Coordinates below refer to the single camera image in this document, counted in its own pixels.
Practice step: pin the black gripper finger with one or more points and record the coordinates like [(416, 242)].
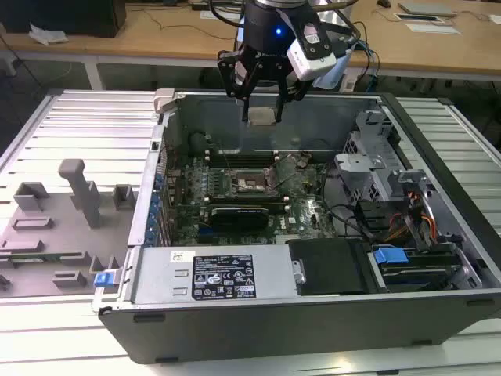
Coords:
[(280, 105), (235, 78)]

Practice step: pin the silver CPU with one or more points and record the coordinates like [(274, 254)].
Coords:
[(263, 116)]

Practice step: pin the thin metal locking lever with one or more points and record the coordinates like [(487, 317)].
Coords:
[(225, 160), (289, 179)]

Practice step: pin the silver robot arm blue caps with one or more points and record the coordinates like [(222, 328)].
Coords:
[(333, 73)]

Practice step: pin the CPU socket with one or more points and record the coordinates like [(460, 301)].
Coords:
[(250, 186)]

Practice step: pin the blue expansion slot clip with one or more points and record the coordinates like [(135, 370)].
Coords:
[(150, 235), (159, 183), (152, 221), (156, 201)]

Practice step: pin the white tag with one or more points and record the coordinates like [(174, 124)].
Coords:
[(349, 83)]

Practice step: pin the black power adapter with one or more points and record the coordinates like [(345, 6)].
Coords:
[(199, 7)]

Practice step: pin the light wooden desk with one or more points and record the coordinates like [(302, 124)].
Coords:
[(430, 51), (156, 43)]

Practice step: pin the silver metal drive cage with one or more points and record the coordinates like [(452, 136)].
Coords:
[(360, 172)]

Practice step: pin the green motherboard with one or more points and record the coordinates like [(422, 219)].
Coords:
[(305, 211)]

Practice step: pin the black computer mouse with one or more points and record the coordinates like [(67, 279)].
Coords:
[(384, 3)]

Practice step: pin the black graphics card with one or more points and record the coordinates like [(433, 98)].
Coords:
[(240, 223)]

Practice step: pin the silver laptop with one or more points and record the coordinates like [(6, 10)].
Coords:
[(426, 8)]

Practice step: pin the black computer tower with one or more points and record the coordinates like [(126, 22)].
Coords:
[(78, 17)]

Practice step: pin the black plastic shroud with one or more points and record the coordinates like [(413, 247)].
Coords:
[(332, 266)]

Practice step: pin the hard disk in blue carrier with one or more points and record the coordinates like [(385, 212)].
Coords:
[(389, 256)]

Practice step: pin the crumpled white paper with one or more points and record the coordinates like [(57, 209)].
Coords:
[(47, 36)]

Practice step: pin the silver power supply unit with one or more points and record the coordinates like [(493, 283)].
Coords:
[(164, 274)]

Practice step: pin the black open PC case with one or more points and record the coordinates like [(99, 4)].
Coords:
[(274, 333)]

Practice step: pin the grey parts rack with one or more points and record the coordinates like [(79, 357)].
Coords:
[(58, 235)]

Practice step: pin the blue case latch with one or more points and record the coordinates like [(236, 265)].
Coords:
[(102, 280)]

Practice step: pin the green RAM stick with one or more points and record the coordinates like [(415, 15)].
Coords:
[(35, 259)]

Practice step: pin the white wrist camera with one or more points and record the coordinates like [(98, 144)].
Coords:
[(309, 62)]

